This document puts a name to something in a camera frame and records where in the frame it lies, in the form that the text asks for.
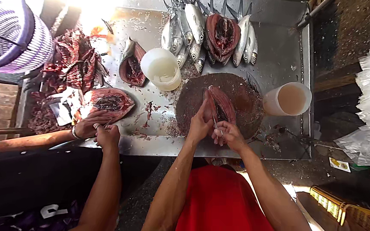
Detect wide opened fish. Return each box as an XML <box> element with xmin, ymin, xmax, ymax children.
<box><xmin>82</xmin><ymin>87</ymin><xmax>136</xmax><ymax>124</ymax></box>

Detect yellow plastic crate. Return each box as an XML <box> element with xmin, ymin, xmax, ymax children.
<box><xmin>309</xmin><ymin>185</ymin><xmax>370</xmax><ymax>231</ymax></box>

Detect pile of silver fish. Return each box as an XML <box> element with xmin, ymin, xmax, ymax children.
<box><xmin>161</xmin><ymin>0</ymin><xmax>259</xmax><ymax>74</ymax></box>

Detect person's right hand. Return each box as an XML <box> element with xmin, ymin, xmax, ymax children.
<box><xmin>211</xmin><ymin>121</ymin><xmax>247</xmax><ymax>153</ymax></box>

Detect round wooden chopping block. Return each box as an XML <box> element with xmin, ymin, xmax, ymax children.
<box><xmin>175</xmin><ymin>73</ymin><xmax>264</xmax><ymax>144</ymax></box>

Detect folded open fish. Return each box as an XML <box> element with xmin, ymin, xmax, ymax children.
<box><xmin>118</xmin><ymin>37</ymin><xmax>147</xmax><ymax>88</ymax></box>

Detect metal tray table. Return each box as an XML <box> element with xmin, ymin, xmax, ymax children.
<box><xmin>15</xmin><ymin>0</ymin><xmax>315</xmax><ymax>161</ymax></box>

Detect split fish with pink flesh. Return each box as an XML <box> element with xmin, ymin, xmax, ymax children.
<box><xmin>203</xmin><ymin>85</ymin><xmax>237</xmax><ymax>144</ymax></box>

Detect person's left hand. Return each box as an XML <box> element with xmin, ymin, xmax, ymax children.
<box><xmin>188</xmin><ymin>99</ymin><xmax>215</xmax><ymax>145</ymax></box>

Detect butterflied red fish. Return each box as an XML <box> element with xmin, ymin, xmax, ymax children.
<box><xmin>206</xmin><ymin>13</ymin><xmax>241</xmax><ymax>63</ymax></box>

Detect translucent cup with cloudy liquid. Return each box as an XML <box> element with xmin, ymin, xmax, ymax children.
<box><xmin>140</xmin><ymin>48</ymin><xmax>182</xmax><ymax>92</ymax></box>

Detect metal pipe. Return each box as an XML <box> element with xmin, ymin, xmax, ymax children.
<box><xmin>297</xmin><ymin>0</ymin><xmax>334</xmax><ymax>29</ymax></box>

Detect thin metal tweezers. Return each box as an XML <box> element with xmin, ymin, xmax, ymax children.
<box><xmin>212</xmin><ymin>111</ymin><xmax>224</xmax><ymax>138</ymax></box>

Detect person's left forearm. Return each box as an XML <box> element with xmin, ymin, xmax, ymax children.
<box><xmin>141</xmin><ymin>138</ymin><xmax>200</xmax><ymax>231</ymax></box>

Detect purple and white plastic basket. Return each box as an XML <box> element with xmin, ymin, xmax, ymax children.
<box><xmin>0</xmin><ymin>0</ymin><xmax>54</xmax><ymax>74</ymax></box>

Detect white card with yellow print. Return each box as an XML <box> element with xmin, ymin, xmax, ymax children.
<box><xmin>329</xmin><ymin>157</ymin><xmax>351</xmax><ymax>173</ymax></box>

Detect person's right forearm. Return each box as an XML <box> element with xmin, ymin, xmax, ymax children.
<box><xmin>237</xmin><ymin>145</ymin><xmax>312</xmax><ymax>231</ymax></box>

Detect pile of fish bones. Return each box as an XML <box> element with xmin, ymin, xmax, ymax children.
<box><xmin>28</xmin><ymin>29</ymin><xmax>110</xmax><ymax>135</ymax></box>

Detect translucent cup with brownish water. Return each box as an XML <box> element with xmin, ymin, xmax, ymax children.
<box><xmin>262</xmin><ymin>82</ymin><xmax>313</xmax><ymax>116</ymax></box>

